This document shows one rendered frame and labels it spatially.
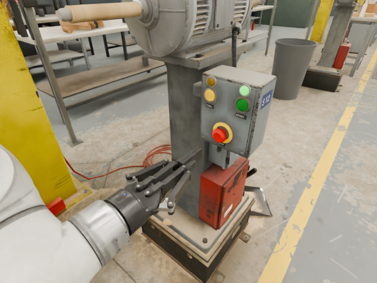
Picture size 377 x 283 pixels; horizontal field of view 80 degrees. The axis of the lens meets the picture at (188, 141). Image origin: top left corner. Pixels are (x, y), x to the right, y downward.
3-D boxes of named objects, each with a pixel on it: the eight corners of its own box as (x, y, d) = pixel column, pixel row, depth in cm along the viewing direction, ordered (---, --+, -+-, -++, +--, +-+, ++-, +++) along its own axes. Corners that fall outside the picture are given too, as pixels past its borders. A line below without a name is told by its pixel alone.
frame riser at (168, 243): (184, 185, 179) (184, 160, 165) (257, 227, 147) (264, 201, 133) (134, 229, 146) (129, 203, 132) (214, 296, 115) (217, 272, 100)
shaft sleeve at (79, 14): (131, 2, 58) (139, 1, 56) (134, 16, 59) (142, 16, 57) (62, 6, 46) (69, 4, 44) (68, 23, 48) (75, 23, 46)
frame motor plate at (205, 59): (203, 41, 103) (203, 32, 101) (252, 49, 91) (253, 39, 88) (144, 57, 80) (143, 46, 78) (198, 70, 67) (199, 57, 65)
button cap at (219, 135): (217, 135, 63) (219, 122, 61) (230, 139, 61) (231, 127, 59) (210, 140, 61) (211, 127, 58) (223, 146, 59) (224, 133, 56)
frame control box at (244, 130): (223, 120, 89) (230, 51, 75) (276, 138, 78) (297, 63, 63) (184, 149, 73) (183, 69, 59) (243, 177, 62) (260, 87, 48)
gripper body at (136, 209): (105, 219, 42) (142, 191, 48) (134, 246, 38) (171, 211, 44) (96, 191, 38) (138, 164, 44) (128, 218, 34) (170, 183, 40)
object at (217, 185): (224, 191, 132) (230, 138, 111) (243, 201, 126) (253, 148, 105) (198, 219, 116) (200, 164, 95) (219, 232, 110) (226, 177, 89)
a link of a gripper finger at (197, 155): (180, 162, 48) (183, 163, 48) (200, 147, 52) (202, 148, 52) (180, 173, 50) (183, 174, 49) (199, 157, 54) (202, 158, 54)
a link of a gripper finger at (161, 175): (141, 204, 43) (136, 200, 44) (178, 172, 50) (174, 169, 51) (138, 190, 41) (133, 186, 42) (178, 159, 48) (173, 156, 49)
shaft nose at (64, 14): (63, 8, 46) (69, 7, 45) (68, 21, 47) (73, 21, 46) (54, 8, 45) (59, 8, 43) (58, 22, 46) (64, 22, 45)
